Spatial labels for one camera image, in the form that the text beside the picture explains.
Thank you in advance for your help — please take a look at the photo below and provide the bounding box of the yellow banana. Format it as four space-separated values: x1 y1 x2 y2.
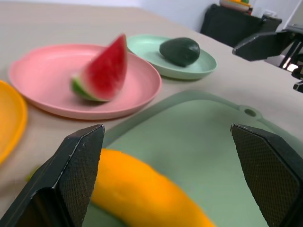
26 148 216 227

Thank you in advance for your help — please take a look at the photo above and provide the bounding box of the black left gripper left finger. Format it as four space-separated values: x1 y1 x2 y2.
0 124 105 227

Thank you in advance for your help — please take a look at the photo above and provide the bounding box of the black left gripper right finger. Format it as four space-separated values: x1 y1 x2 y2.
231 123 303 227

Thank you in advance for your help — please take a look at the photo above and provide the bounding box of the watermelon slice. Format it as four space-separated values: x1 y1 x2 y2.
71 34 128 102

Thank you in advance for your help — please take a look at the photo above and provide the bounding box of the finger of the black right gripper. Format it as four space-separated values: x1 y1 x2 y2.
232 30 296 62

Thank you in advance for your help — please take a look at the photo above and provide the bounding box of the dark green avocado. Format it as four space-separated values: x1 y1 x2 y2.
159 37 201 67

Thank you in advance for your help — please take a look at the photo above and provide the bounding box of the pink plate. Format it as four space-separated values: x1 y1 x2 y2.
8 44 162 120

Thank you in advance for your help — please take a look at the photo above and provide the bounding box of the green cutting board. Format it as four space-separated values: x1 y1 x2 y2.
84 89 303 227

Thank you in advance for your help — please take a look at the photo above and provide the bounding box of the yellow plate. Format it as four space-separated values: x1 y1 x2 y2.
0 79 28 164

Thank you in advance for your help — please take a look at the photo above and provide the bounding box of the green plate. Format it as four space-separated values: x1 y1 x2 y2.
126 34 217 80

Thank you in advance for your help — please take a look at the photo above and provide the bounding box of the stack of coloured bowls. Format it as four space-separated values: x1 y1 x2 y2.
219 0 253 14

